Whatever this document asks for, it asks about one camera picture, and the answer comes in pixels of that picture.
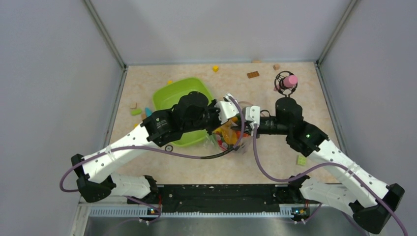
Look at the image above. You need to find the orange toy pastry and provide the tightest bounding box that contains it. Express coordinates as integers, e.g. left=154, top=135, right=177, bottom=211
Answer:
left=213, top=117, right=240, bottom=146

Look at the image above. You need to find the red toy chili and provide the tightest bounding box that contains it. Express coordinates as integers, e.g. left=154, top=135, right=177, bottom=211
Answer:
left=217, top=139, right=229, bottom=150

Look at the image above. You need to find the clear zip top bag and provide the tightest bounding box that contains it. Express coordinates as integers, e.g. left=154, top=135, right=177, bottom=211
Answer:
left=203, top=116, right=252, bottom=154

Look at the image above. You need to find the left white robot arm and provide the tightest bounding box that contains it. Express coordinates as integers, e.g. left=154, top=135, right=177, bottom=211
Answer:
left=71, top=91, right=225, bottom=203

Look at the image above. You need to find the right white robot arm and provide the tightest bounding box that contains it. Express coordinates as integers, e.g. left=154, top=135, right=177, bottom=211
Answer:
left=246, top=97, right=408, bottom=235

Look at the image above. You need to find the green plastic bowl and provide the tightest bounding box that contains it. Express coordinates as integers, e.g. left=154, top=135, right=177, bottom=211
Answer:
left=152, top=77, right=214, bottom=147

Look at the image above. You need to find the pink microphone on tripod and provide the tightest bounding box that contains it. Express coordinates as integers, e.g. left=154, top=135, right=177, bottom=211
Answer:
left=274, top=71, right=298, bottom=97

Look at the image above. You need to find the light green block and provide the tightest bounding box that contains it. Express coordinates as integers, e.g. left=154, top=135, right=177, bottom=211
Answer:
left=296, top=155, right=307, bottom=166

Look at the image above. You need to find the cyan toy piece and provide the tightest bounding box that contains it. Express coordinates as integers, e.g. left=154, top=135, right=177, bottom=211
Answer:
left=145, top=107, right=152, bottom=117

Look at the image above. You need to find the brown toy brick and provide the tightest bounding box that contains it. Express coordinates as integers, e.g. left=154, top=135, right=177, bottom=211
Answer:
left=247, top=71, right=260, bottom=79

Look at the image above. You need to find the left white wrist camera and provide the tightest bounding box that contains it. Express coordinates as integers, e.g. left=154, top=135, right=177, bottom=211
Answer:
left=215, top=93, right=240, bottom=125

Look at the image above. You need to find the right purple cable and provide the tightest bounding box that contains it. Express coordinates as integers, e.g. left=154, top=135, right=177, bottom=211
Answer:
left=251, top=123, right=410, bottom=236

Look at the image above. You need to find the purple cable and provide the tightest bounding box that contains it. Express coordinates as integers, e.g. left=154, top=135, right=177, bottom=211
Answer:
left=251, top=123, right=410, bottom=236
left=60, top=95, right=245, bottom=225

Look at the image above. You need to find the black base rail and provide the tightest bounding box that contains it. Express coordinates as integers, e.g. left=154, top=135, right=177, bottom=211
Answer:
left=140, top=184, right=299, bottom=213

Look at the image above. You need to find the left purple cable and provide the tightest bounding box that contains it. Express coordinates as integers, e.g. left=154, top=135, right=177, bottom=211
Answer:
left=60, top=95, right=245, bottom=225

